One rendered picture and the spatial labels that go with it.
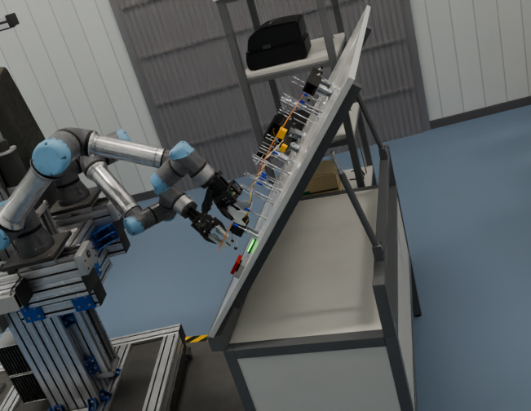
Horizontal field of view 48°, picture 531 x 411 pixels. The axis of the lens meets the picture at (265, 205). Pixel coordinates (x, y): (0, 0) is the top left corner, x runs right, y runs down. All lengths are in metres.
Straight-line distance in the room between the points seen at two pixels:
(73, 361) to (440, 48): 4.15
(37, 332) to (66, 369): 0.24
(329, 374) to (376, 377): 0.16
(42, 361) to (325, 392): 1.47
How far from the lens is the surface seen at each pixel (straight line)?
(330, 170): 3.17
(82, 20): 5.79
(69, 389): 3.15
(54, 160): 2.11
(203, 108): 5.67
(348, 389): 2.15
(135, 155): 2.16
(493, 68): 5.92
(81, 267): 2.48
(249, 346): 2.10
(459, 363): 3.06
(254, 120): 2.99
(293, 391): 2.19
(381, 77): 5.63
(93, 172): 2.45
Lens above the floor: 2.03
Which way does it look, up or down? 24 degrees down
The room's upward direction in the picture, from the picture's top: 17 degrees counter-clockwise
